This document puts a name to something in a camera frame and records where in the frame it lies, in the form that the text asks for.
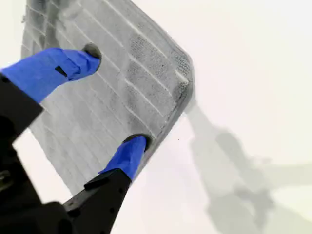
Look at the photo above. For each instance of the grey striped towel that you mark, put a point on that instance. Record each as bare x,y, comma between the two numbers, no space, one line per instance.
109,92

